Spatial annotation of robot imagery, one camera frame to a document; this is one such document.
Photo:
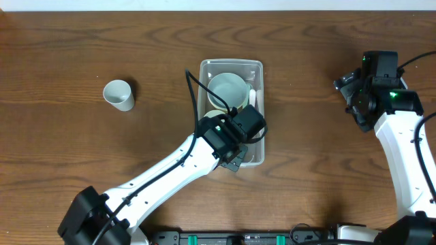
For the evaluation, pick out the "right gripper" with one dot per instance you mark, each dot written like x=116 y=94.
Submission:
x=349 y=86

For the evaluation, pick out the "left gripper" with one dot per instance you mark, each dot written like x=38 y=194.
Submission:
x=235 y=160

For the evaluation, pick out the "pale green cup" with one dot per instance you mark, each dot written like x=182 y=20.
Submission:
x=213 y=113

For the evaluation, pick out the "light blue plastic spoon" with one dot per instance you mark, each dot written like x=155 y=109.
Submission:
x=252 y=97

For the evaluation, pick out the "grey bowl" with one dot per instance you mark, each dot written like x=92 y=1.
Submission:
x=229 y=86

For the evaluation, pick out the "grey cup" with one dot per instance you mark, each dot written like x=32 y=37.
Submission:
x=119 y=94

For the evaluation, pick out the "yellow bowl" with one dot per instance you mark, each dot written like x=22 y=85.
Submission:
x=239 y=105

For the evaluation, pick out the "white plastic fork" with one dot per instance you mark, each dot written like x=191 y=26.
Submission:
x=259 y=101

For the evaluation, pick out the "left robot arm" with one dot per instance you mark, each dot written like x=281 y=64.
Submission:
x=114 y=216

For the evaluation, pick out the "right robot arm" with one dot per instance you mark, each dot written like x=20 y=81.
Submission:
x=379 y=100

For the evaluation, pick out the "clear plastic container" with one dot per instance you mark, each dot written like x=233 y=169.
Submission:
x=252 y=72

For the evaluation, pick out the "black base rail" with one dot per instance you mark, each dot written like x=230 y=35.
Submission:
x=296 y=236

